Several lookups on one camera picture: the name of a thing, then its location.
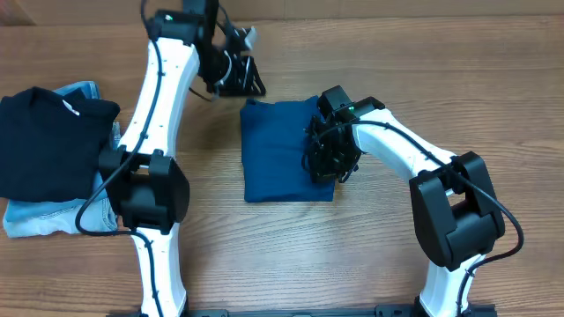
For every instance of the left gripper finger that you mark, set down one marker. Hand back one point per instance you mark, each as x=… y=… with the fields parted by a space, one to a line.
x=256 y=85
x=236 y=84

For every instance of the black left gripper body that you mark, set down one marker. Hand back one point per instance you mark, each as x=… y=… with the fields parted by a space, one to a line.
x=240 y=77

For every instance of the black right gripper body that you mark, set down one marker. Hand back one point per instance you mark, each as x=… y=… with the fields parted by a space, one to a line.
x=326 y=159

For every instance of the blue polo shirt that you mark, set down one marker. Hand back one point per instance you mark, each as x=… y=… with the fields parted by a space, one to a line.
x=273 y=141

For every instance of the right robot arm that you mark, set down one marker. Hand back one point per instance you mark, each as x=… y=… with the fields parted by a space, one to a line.
x=455 y=217

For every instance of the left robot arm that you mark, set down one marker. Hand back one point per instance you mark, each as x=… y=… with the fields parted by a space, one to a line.
x=146 y=188

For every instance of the folded black shirt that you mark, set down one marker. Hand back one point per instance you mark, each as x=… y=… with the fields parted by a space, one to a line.
x=50 y=144

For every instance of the folded light blue jeans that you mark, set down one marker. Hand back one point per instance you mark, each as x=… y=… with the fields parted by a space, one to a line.
x=26 y=219

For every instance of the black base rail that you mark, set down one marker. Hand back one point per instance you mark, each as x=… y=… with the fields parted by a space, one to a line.
x=299 y=313

